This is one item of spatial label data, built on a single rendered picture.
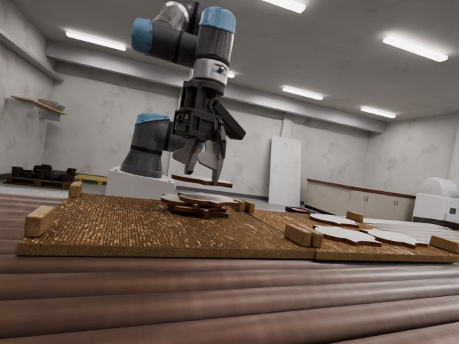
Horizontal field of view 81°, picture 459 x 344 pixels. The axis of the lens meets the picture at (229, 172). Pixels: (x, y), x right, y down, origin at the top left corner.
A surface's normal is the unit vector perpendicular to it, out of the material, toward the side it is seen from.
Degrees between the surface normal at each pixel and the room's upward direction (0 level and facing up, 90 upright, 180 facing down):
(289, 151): 75
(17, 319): 40
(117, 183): 90
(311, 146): 90
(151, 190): 90
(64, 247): 90
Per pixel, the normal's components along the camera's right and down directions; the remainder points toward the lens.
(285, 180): 0.30, -0.18
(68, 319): 0.40, -0.58
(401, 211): 0.26, 0.07
